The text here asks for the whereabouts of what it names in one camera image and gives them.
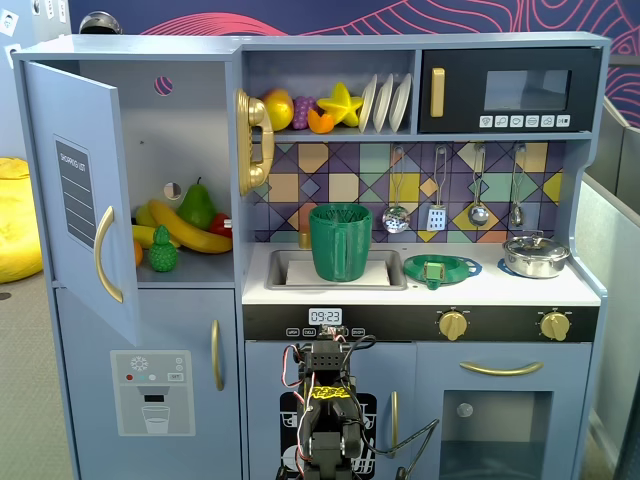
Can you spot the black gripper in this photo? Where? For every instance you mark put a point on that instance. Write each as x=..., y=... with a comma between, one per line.
x=333, y=332

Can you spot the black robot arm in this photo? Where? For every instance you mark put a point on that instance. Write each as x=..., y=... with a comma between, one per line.
x=325, y=445

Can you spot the green printed recipient mug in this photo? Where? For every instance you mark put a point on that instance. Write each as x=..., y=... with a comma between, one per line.
x=340, y=250

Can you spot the green toy pineapple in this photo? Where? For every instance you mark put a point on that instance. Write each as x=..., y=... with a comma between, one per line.
x=162, y=255

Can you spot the blue cabinet door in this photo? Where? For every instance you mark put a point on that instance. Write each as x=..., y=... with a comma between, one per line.
x=107, y=150

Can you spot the blue dishwasher door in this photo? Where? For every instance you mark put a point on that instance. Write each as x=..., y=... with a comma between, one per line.
x=265, y=380

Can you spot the grey toy sink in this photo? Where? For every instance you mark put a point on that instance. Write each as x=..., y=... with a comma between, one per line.
x=277, y=272

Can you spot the blue oven door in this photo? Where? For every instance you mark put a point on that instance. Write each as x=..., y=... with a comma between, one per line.
x=435, y=360

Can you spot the gold toy faucet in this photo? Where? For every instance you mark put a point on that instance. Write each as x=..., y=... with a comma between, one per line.
x=305, y=237

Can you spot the gold stove knob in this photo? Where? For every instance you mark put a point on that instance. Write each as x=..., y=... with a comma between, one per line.
x=453, y=325
x=554, y=326

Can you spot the steel toy skimmer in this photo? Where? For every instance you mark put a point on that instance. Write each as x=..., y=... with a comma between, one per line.
x=396, y=219

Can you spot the blue wooden toy kitchen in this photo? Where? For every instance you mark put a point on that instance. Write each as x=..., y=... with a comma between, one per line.
x=165, y=320

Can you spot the blue fridge door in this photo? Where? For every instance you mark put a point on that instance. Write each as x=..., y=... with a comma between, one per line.
x=165, y=320

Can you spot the green printed lid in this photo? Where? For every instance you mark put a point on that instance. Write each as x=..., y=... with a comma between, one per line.
x=460, y=265

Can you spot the red toy pepper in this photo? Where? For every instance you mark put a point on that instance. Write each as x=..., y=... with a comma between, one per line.
x=220, y=225

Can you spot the grey water dispenser sticker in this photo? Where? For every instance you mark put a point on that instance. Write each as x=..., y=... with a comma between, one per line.
x=150, y=395

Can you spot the large yellow toy banana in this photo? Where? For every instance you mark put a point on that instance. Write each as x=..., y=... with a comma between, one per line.
x=195, y=239

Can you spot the steel toy spatula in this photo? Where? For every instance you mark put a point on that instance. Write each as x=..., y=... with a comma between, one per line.
x=436, y=218

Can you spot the green toy pear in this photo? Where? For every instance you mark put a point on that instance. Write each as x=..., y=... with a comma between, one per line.
x=197, y=207

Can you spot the steel toy ladle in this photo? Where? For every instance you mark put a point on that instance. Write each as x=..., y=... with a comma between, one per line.
x=478, y=215

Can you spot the small orange toy fruit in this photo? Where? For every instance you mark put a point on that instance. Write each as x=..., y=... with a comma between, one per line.
x=137, y=254

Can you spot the small yellow toy banana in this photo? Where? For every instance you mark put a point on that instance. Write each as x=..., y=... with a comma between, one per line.
x=145, y=235

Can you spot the gold toy telephone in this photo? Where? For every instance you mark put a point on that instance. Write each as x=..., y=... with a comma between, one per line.
x=245, y=150

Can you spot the yellow toy lemon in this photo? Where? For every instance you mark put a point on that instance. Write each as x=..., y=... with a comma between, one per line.
x=144, y=216
x=279, y=107

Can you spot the steel toy pot with lid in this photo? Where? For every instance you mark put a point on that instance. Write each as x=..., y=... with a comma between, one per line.
x=535, y=260

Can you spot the orange toy slice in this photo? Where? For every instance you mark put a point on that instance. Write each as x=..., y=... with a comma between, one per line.
x=319, y=124

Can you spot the steel toy spoon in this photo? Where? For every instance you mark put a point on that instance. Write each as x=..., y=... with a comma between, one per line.
x=517, y=216

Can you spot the purple toy grapes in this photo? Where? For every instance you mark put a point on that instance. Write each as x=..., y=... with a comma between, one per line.
x=302, y=112

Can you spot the yellow toy starfruit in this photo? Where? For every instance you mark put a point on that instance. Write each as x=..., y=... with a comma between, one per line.
x=342, y=107

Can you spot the white toy plate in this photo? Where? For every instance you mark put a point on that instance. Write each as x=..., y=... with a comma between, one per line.
x=383, y=105
x=400, y=102
x=367, y=105

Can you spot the black shopping list sticker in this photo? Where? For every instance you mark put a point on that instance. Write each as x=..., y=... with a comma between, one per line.
x=75, y=190

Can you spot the black toy microwave door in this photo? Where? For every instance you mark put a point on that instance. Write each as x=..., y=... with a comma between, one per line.
x=460, y=75

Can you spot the yellow beanbag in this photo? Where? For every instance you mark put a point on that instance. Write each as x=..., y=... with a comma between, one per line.
x=17, y=225

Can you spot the black dome helmet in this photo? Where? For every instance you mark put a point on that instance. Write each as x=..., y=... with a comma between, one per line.
x=100, y=22

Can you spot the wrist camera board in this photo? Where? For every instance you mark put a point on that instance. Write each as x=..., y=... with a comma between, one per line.
x=332, y=331

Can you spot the white wall paper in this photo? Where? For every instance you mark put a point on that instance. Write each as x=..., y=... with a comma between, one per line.
x=12, y=55
x=7, y=22

